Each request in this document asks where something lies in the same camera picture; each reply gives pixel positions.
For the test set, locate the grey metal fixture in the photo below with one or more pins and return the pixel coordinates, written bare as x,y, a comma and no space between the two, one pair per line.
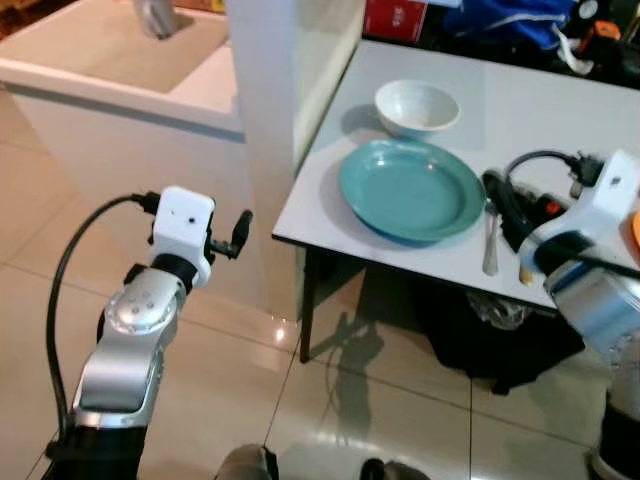
158,15

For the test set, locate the red box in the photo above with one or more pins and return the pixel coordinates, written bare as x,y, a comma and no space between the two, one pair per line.
395,18

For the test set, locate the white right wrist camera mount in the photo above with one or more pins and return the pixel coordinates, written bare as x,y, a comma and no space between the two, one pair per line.
600,205

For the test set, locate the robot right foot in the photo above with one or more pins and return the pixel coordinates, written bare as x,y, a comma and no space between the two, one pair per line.
395,471

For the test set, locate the white counter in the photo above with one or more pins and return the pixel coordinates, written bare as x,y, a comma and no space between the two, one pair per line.
120,110

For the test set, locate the black bag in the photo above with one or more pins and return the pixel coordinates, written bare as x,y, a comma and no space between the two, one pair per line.
500,340

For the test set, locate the metal spoon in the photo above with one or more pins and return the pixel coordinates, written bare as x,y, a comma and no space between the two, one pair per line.
490,255

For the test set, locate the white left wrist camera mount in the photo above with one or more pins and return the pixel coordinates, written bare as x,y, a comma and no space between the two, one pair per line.
185,225

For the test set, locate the teal plate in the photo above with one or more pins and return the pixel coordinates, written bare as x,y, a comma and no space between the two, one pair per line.
410,190

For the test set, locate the orange and black device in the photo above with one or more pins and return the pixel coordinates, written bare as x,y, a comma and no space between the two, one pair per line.
600,38

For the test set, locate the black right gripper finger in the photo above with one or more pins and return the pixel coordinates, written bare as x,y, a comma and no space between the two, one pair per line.
496,195
522,235

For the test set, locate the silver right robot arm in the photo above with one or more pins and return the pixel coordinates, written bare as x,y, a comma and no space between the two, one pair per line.
600,310

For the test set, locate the blue cloth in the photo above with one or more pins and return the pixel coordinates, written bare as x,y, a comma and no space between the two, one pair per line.
510,20

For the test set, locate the orange plate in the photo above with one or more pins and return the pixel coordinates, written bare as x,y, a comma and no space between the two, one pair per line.
636,228

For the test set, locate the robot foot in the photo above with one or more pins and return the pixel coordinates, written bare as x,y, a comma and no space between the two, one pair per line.
248,465
395,471

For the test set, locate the tan wooden utensil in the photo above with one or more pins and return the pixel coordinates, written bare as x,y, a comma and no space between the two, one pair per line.
526,272

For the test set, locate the white pillar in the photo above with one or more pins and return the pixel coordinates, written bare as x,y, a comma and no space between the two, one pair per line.
265,120

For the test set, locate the grey table with black legs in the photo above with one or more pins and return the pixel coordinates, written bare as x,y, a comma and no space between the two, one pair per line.
560,100

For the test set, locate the white bowl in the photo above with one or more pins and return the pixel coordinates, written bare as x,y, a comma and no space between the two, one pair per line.
416,104

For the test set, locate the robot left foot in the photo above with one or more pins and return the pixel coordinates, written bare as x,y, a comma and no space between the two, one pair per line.
248,465

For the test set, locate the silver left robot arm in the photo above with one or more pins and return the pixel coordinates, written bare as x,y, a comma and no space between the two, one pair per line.
125,350

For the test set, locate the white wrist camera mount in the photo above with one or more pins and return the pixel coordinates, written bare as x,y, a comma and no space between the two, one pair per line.
600,205
185,225

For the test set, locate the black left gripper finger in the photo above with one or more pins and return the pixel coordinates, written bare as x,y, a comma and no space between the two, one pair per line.
243,228
226,252

